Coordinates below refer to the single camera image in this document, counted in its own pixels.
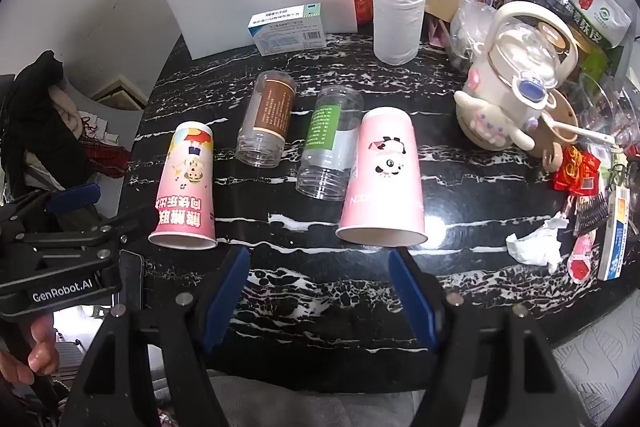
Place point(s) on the white spoon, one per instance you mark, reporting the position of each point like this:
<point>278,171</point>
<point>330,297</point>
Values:
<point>580,133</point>

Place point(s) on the pink cartoon child paper cup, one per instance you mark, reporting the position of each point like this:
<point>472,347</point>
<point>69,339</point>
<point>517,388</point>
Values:
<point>186,187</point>

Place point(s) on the white green food bag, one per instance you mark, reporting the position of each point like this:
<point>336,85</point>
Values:
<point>595,19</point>

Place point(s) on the clear plastic bag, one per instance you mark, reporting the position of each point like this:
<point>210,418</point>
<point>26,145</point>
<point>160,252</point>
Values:
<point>467,34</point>

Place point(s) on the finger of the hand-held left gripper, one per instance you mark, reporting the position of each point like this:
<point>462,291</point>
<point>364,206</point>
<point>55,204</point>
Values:
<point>75,198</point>
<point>131,222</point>

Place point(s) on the clear bottle brown label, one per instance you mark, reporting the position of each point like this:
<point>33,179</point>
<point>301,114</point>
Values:
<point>266,119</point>

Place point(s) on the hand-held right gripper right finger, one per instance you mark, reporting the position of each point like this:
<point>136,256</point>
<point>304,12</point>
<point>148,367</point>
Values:
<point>416,304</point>

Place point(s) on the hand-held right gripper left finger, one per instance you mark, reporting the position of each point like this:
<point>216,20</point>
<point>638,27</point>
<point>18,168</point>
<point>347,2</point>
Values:
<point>224,302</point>

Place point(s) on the grey cloth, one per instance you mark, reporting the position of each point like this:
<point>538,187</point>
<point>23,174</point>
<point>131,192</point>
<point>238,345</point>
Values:
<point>280,402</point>

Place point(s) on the beige saucer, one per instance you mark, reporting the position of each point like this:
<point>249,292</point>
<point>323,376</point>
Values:
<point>562,122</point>

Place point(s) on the clear glass bowl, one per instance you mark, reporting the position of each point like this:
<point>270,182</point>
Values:
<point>607,107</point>

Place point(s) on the white blue medicine box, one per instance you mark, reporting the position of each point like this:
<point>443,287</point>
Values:
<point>287,29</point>

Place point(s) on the pink panda paper cup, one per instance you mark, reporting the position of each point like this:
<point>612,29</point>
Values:
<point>385,179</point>

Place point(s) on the black cloth pile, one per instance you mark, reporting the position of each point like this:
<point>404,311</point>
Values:
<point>42,117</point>

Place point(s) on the pink sachet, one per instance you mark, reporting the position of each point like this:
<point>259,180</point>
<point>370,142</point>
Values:
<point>582,254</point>

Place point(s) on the cream cartoon water bottle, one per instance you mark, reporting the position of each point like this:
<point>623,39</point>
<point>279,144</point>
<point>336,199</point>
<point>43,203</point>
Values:
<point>517,92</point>

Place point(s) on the red snack packet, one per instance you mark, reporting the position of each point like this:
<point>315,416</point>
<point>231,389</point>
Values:
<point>577,172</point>

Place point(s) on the red plaid cloth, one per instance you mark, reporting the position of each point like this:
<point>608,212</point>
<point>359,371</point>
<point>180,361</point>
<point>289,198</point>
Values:
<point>105,157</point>

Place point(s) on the crumpled white tissue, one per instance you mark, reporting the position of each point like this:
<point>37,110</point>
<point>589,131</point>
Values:
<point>537,243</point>

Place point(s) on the clear bottle green label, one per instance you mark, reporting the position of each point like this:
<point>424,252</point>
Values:
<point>330,147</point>

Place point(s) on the white blue flat box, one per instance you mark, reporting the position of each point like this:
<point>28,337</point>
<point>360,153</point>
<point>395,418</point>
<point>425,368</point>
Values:
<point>617,237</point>

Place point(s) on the white toilet paper roll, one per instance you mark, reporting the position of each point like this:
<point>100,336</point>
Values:
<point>398,19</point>

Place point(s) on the person's left hand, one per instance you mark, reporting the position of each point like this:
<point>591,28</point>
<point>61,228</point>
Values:
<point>36,349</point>

